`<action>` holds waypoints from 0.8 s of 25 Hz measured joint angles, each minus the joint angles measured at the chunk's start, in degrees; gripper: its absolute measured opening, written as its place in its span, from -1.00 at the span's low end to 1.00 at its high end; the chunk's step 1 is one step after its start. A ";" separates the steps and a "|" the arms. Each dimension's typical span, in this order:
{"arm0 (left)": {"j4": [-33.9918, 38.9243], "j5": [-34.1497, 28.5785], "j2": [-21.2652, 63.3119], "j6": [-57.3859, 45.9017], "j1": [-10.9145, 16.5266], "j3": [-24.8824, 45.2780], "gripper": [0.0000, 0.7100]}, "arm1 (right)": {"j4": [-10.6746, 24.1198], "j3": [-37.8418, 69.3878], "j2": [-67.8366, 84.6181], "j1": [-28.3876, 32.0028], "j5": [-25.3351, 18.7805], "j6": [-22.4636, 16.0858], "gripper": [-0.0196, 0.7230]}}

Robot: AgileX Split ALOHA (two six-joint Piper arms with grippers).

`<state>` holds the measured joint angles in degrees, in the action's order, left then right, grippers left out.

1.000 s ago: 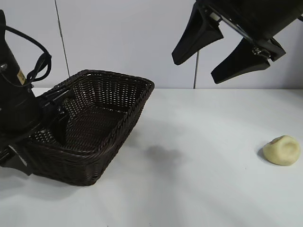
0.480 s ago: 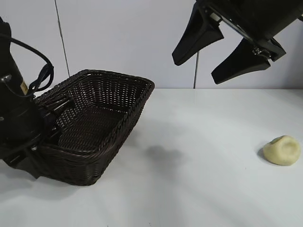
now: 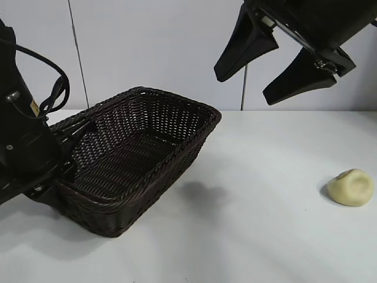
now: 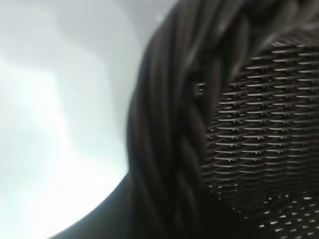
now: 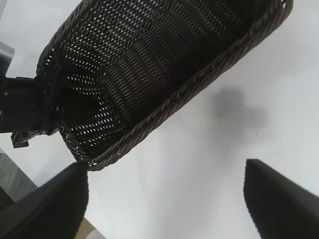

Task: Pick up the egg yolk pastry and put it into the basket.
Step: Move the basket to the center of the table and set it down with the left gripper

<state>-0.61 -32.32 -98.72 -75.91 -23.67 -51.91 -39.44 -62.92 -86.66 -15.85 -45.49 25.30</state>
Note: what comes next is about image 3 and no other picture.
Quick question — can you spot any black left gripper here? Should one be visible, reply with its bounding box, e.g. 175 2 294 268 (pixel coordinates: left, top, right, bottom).
0 85 98 212

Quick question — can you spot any dark brown woven wicker basket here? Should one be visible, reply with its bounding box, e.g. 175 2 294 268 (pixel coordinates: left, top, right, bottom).
48 85 223 238

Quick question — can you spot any pale yellow egg yolk pastry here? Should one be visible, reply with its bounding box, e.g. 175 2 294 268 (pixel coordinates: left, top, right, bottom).
326 168 375 207

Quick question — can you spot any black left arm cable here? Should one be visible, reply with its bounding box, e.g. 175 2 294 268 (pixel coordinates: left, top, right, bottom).
0 37 71 127

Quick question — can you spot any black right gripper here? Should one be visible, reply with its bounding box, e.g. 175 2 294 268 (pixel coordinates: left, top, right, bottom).
213 0 377 106

